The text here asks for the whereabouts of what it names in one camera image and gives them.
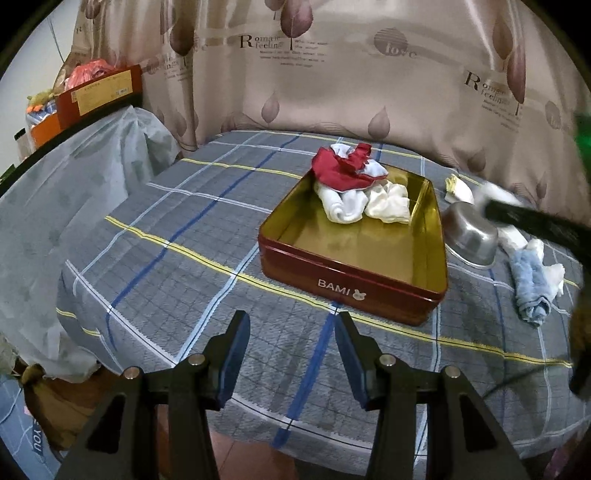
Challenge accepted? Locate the grey plaid bedsheet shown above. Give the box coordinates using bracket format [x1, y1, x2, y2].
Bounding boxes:
[55, 129, 591, 462]

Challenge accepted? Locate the red cardboard box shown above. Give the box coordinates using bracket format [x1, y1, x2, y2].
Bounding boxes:
[56, 65, 143, 129]

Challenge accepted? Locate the red and white cloth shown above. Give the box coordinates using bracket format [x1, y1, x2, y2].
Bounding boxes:
[311, 143, 387, 193]

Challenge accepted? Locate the red tin box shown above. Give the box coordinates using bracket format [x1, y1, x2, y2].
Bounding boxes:
[257, 162, 450, 328]

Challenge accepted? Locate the white yellow cloth piece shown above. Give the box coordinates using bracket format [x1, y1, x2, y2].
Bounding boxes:
[444, 174, 475, 205]

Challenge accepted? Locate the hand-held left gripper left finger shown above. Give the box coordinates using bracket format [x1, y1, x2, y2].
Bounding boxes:
[55, 310, 252, 480]

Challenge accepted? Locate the orange box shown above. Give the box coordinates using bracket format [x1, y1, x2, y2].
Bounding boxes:
[28, 111, 63, 149]

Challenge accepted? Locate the blue towel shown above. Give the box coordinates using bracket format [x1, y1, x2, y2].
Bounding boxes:
[508, 249, 555, 328]

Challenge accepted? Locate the black cable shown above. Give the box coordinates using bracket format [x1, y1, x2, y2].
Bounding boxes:
[480, 357, 575, 402]

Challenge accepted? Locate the cream cloth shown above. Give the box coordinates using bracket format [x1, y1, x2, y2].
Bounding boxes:
[365, 181, 411, 225]

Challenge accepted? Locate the translucent plastic cover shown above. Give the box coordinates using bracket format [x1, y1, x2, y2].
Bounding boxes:
[0, 107, 183, 384]

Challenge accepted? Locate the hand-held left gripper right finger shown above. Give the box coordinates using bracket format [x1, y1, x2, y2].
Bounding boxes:
[333, 311, 532, 480]

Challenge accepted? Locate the steel bowl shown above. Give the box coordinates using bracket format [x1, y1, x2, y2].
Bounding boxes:
[442, 202, 499, 268]

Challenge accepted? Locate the beige leaf print curtain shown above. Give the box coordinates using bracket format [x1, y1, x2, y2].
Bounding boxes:
[76, 0, 587, 217]

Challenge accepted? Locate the blue printed cloth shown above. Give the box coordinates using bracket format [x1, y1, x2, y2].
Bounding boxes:
[0, 374, 52, 480]

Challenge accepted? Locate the white sock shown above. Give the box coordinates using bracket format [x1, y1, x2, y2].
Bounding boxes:
[315, 182, 370, 225]

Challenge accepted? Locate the black shelf edge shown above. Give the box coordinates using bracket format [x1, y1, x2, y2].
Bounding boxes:
[0, 95, 145, 188]

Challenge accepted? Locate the red plastic bag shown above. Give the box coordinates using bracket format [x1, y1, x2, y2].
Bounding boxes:
[64, 59, 122, 92]

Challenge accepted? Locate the brown cardboard box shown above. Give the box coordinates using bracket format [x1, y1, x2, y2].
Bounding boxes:
[18, 364, 100, 454]

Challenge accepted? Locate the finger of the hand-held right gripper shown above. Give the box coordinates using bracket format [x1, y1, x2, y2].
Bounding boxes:
[484, 198, 591, 252]

